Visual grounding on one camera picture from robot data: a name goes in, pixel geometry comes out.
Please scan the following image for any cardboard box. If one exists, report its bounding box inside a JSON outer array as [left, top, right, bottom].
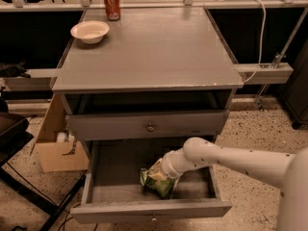
[[35, 95, 89, 172]]

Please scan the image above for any white paper bowl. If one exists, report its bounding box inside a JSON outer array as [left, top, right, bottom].
[[70, 20, 110, 44]]

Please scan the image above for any metal railing frame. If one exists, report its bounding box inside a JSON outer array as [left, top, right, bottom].
[[0, 0, 308, 92]]

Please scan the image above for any green jalapeno chip bag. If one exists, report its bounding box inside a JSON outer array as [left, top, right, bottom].
[[140, 159, 179, 199]]

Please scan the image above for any closed grey top drawer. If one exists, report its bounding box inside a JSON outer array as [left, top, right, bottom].
[[66, 110, 229, 141]]

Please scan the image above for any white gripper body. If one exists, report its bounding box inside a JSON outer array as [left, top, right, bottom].
[[161, 149, 190, 179]]

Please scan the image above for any open grey middle drawer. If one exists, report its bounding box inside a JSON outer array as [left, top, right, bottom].
[[71, 138, 232, 224]]

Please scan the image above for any orange soda can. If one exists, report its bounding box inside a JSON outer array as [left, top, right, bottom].
[[104, 0, 121, 21]]

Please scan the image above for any grey drawer cabinet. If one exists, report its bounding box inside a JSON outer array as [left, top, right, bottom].
[[53, 7, 243, 152]]

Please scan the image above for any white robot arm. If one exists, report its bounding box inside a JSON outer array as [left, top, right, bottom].
[[161, 138, 308, 231]]

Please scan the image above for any white cable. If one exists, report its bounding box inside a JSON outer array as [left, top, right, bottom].
[[243, 0, 267, 84]]

